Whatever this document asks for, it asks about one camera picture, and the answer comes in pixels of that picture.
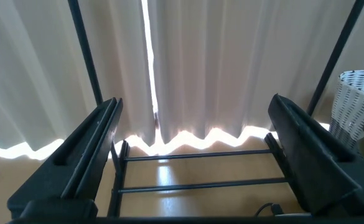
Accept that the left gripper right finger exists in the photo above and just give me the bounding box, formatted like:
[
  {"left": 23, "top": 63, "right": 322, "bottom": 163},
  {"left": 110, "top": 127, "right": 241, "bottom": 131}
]
[{"left": 268, "top": 93, "right": 364, "bottom": 216}]

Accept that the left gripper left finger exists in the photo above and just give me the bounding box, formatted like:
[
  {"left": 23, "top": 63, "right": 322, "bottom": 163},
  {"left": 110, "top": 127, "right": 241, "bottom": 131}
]
[{"left": 7, "top": 97, "right": 124, "bottom": 219}]

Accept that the white laundry basket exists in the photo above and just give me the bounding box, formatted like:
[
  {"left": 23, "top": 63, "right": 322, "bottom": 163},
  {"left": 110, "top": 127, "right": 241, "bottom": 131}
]
[{"left": 328, "top": 68, "right": 364, "bottom": 156}]

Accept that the black clothes rack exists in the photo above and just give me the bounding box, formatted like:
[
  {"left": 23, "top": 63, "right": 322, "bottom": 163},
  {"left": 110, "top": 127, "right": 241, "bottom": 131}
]
[{"left": 67, "top": 0, "right": 364, "bottom": 218}]

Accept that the beige curtain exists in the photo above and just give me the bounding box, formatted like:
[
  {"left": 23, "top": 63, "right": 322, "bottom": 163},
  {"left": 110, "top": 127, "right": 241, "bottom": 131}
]
[{"left": 0, "top": 0, "right": 364, "bottom": 160}]

